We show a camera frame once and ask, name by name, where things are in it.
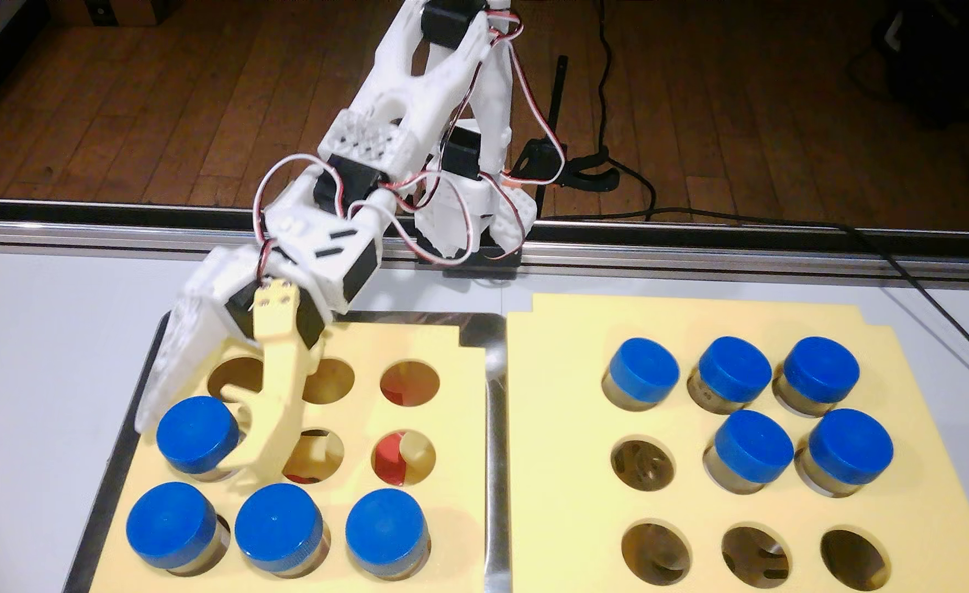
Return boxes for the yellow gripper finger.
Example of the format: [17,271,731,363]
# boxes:
[221,280,325,483]

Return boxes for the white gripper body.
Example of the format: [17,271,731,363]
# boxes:
[225,185,387,347]

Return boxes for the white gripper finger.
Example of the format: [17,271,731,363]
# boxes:
[134,245,267,433]

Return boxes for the blue capped test tube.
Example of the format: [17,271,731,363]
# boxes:
[773,335,862,417]
[157,395,242,483]
[344,488,432,580]
[234,483,326,578]
[602,338,681,411]
[688,335,774,413]
[703,409,796,495]
[795,407,895,497]
[125,482,229,576]

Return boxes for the yellow foam rack in tray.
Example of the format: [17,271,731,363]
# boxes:
[89,318,488,593]

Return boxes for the black metal tray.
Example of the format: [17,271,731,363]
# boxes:
[63,306,512,593]

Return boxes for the black bar clamp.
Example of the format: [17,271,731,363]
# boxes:
[501,53,621,215]

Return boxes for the large yellow foam rack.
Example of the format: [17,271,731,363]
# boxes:
[506,292,969,593]

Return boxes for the dark bulky object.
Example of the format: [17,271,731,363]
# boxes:
[851,0,969,128]

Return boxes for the white red servo wires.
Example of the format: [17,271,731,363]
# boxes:
[252,0,568,268]

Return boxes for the aluminium table edge rail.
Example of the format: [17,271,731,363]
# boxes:
[0,198,969,285]

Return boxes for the black hanging cable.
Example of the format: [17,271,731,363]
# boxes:
[595,0,659,219]

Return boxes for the long black cable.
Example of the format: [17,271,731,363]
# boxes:
[534,206,969,390]

